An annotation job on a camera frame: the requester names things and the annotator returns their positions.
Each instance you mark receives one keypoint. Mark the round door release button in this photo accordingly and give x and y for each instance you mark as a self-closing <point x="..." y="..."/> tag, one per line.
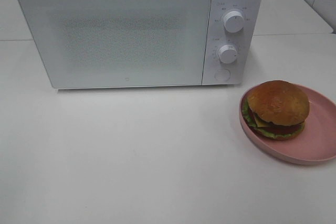
<point x="222" y="75"/>

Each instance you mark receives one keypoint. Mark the white microwave door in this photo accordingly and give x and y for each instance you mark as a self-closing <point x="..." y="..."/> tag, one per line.
<point x="119" y="43"/>

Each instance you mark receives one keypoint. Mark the upper white power knob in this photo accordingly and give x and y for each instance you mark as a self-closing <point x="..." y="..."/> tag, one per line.
<point x="233" y="20"/>

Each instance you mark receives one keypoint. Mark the white timer knob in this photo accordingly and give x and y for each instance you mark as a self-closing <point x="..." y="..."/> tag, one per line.
<point x="227" y="53"/>

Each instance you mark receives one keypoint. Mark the pink round plate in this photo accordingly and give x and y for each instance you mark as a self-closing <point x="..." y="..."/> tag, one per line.
<point x="315" y="145"/>

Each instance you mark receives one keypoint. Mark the toy hamburger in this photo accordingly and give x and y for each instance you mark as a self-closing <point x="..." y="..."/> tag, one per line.
<point x="276" y="109"/>

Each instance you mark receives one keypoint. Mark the white microwave oven body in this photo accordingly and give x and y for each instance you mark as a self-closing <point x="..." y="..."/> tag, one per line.
<point x="236" y="1"/>

